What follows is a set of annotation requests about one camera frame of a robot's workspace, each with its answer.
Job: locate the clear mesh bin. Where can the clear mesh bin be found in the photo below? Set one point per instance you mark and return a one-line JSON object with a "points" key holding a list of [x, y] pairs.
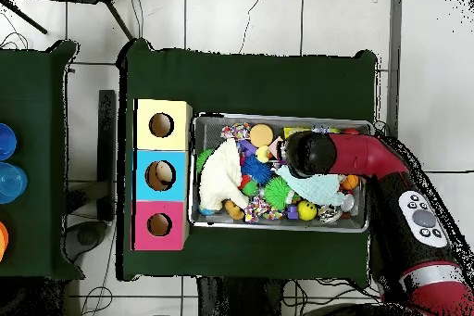
{"points": [[211, 129]]}

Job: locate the wooden three-hole sorting box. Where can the wooden three-hole sorting box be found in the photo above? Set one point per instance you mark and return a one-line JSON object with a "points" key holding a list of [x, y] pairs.
{"points": [[148, 175]]}

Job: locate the blue spiky ball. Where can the blue spiky ball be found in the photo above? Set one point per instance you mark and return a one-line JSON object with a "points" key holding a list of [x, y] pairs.
{"points": [[257, 169]]}

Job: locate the cream knitted cloth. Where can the cream knitted cloth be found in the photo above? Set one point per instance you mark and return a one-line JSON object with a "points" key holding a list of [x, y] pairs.
{"points": [[222, 175]]}

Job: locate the orange round disc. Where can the orange round disc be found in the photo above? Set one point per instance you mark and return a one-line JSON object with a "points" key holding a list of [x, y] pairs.
{"points": [[262, 135]]}

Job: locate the green spiky ball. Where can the green spiky ball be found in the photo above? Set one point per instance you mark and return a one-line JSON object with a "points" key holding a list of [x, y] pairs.
{"points": [[278, 192], [203, 160]]}

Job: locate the wooden cube block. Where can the wooden cube block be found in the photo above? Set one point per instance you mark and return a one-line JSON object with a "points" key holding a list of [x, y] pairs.
{"points": [[276, 148]]}

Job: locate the dark green table cloth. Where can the dark green table cloth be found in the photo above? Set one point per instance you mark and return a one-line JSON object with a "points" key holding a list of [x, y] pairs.
{"points": [[252, 82]]}

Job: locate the mint green cloth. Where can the mint green cloth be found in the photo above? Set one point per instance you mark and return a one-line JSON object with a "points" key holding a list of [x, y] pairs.
{"points": [[318, 188]]}

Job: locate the dark green side-table cloth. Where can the dark green side-table cloth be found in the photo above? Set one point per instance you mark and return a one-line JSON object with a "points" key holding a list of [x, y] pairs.
{"points": [[37, 108]]}

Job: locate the light blue plastic cup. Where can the light blue plastic cup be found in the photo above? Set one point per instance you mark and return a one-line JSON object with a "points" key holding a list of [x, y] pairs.
{"points": [[11, 182]]}

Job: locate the dark blue plastic cup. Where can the dark blue plastic cup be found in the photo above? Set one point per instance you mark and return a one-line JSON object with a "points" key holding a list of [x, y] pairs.
{"points": [[6, 142]]}

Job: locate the orange plastic cup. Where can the orange plastic cup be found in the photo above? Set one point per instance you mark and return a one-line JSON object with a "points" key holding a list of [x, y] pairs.
{"points": [[3, 240]]}

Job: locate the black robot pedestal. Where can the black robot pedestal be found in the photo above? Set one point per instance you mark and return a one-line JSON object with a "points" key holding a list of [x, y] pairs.
{"points": [[244, 301]]}

